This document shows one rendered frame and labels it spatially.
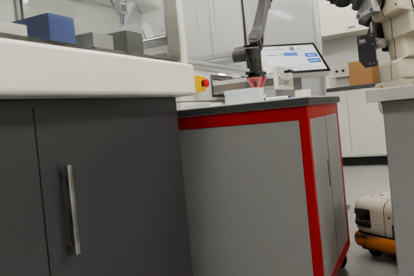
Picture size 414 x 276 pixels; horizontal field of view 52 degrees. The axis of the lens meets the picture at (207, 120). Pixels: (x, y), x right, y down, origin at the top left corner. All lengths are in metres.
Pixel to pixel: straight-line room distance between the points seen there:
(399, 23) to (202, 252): 1.36
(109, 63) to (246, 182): 0.67
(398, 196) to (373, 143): 3.56
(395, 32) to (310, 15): 1.75
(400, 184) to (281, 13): 2.71
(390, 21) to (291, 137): 1.00
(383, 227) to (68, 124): 1.48
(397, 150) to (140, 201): 0.80
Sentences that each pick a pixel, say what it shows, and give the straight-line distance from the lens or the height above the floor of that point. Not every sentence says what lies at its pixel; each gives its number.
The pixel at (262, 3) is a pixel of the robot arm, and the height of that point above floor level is 1.26.
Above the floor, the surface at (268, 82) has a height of 0.85.
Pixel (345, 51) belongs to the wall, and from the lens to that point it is 5.79.
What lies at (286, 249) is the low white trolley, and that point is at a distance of 1.50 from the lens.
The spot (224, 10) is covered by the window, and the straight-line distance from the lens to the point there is 2.48.
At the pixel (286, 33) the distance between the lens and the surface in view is 3.91.
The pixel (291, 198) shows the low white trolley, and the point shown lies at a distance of 1.45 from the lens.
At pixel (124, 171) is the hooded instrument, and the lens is 1.19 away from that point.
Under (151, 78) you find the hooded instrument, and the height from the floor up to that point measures 0.85.
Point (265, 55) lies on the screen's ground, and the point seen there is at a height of 1.11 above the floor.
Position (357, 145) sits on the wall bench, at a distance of 5.06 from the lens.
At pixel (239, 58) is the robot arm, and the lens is 1.95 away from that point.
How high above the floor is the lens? 0.73
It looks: 1 degrees down
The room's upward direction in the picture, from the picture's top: 6 degrees counter-clockwise
